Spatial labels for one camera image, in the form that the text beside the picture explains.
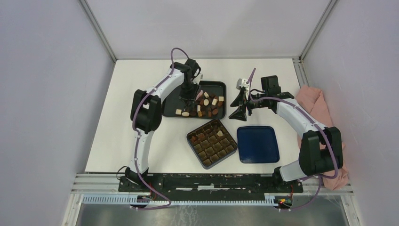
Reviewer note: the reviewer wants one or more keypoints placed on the blue box lid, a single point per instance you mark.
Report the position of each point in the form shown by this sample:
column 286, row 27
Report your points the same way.
column 257, row 144

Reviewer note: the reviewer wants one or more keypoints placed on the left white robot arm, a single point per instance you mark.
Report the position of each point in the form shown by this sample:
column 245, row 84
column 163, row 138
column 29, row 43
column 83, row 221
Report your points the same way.
column 146, row 111

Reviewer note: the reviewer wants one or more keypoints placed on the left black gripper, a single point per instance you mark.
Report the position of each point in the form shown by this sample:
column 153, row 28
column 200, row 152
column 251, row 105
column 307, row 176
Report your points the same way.
column 191, row 97

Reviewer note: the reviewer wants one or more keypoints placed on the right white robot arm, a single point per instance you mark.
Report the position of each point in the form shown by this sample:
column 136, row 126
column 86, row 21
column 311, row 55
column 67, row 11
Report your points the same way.
column 321, row 146

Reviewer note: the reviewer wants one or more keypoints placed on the blue chocolate box with insert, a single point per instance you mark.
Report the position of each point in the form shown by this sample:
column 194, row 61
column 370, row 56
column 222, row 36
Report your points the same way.
column 211, row 143

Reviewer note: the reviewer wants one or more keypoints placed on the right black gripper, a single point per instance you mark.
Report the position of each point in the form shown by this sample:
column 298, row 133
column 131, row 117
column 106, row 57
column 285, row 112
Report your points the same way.
column 243, row 100

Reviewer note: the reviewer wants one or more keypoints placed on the black chocolate tray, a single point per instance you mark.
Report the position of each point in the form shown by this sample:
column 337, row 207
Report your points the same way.
column 214, row 91

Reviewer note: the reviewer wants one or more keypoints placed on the pink tongs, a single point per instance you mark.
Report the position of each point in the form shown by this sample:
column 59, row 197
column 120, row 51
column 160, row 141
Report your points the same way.
column 199, row 96

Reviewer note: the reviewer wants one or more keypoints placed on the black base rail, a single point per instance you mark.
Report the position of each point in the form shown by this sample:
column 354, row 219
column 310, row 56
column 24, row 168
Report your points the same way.
column 210, row 187

